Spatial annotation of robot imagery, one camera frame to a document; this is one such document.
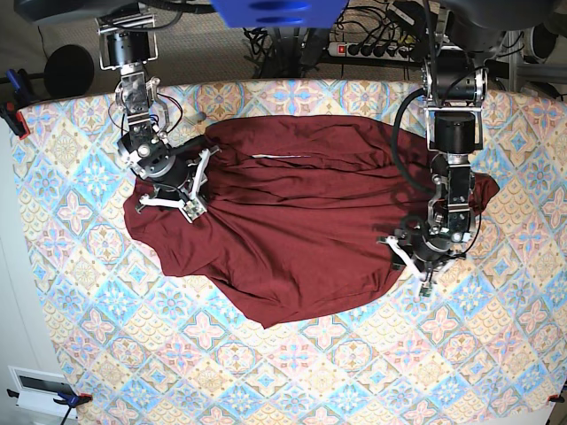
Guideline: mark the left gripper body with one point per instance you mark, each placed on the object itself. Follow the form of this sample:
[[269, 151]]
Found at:
[[428, 252]]

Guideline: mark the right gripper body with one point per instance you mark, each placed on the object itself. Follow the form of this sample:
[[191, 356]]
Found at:
[[165, 167]]

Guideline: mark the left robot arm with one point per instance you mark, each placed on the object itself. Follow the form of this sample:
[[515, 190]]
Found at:
[[453, 92]]

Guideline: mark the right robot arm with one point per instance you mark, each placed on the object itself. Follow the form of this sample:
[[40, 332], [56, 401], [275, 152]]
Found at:
[[128, 35]]

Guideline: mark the orange black clamp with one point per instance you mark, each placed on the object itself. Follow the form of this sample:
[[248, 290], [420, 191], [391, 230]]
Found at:
[[14, 119]]

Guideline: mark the patterned tablecloth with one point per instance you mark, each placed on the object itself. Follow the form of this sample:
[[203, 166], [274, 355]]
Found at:
[[490, 342]]

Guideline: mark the orange clamp lower right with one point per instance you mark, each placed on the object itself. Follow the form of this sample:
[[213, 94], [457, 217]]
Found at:
[[558, 399]]

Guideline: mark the white power strip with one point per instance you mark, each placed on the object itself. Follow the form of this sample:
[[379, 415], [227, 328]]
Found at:
[[369, 51]]

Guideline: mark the round speaker top right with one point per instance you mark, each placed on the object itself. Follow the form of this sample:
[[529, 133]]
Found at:
[[539, 43]]

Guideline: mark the blue clamp lower left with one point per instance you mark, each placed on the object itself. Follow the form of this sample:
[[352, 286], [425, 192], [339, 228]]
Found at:
[[71, 400]]

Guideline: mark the blue plastic mount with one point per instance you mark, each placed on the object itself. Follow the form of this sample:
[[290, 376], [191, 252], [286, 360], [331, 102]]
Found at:
[[279, 13]]

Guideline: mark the blue handled clamp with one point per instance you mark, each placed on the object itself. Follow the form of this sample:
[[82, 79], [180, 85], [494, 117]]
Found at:
[[20, 81]]

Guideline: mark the white wall box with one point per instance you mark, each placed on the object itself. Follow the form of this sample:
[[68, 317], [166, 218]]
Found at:
[[37, 390]]

